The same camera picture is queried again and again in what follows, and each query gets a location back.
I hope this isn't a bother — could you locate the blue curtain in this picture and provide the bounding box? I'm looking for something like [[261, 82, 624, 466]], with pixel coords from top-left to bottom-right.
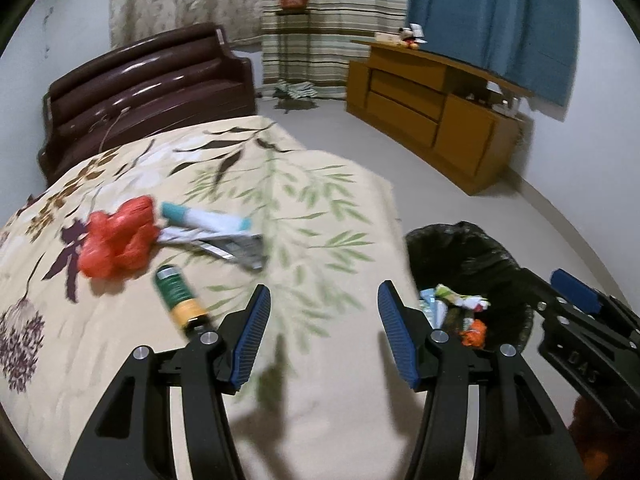
[[407, 0, 581, 108]]

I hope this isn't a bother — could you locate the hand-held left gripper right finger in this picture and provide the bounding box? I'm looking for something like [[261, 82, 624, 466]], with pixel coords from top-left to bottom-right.
[[377, 280, 588, 480]]

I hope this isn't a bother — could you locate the teal and white tube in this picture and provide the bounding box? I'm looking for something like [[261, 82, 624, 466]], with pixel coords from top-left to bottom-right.
[[161, 202, 252, 235]]

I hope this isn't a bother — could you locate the orange plastic bag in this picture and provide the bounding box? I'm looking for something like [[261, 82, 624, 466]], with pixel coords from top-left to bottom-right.
[[459, 319, 488, 348]]

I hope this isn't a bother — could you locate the striped cloth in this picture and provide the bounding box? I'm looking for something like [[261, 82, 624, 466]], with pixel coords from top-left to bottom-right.
[[272, 80, 318, 103]]

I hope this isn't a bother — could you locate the wooden cabinet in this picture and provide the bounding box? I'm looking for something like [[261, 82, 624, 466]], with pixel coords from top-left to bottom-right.
[[345, 38, 535, 196]]

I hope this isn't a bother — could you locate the red plastic bag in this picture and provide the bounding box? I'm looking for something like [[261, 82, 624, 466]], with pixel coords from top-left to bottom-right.
[[79, 196, 161, 280]]

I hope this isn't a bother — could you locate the green and yellow bottle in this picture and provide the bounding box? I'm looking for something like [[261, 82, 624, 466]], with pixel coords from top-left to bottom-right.
[[154, 264, 211, 341]]

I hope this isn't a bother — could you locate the silver foil packet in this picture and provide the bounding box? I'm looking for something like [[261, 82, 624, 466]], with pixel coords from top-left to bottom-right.
[[159, 227, 268, 272]]

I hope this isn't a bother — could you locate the black metal plant stand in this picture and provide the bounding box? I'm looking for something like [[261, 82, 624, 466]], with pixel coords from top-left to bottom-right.
[[274, 9, 313, 111]]

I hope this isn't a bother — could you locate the green and white packet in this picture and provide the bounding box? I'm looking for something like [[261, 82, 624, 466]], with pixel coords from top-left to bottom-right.
[[434, 284, 491, 315]]

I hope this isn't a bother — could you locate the beige patterned curtain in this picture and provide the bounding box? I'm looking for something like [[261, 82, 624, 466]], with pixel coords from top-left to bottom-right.
[[109, 0, 266, 51]]

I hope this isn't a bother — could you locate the mouse plush toy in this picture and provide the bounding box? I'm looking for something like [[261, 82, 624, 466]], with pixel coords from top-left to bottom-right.
[[397, 24, 428, 51]]

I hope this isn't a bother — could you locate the brown leather sofa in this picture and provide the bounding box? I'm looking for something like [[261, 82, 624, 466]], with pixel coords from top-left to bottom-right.
[[37, 22, 258, 186]]

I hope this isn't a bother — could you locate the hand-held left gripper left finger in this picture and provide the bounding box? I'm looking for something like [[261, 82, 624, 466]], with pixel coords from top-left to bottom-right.
[[62, 284, 272, 480]]

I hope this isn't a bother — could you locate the black lined trash bin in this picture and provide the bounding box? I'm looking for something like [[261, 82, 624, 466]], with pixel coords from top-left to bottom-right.
[[404, 221, 543, 356]]

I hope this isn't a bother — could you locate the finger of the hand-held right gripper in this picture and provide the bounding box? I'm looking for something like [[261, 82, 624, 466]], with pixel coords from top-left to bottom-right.
[[550, 268, 640, 349], [520, 267, 632, 347]]

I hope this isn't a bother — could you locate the striped curtain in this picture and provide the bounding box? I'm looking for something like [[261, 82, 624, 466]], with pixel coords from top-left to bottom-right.
[[261, 0, 413, 101]]

